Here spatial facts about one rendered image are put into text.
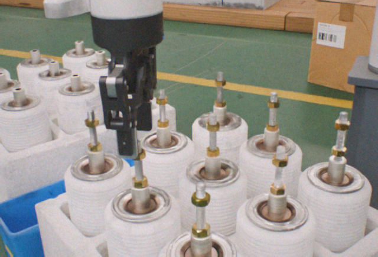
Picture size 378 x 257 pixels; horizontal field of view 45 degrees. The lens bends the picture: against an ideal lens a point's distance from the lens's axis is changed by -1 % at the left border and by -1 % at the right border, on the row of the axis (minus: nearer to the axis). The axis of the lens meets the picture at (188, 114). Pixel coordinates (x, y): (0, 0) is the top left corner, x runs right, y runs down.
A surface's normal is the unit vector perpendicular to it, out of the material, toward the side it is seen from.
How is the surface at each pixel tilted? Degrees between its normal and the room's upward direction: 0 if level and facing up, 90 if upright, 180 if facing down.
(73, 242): 0
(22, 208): 88
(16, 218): 88
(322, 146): 0
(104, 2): 90
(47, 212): 0
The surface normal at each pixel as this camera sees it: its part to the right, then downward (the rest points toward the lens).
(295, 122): -0.02, -0.91
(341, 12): -0.68, 0.32
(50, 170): 0.60, 0.32
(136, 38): 0.29, 0.39
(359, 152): -0.44, 0.38
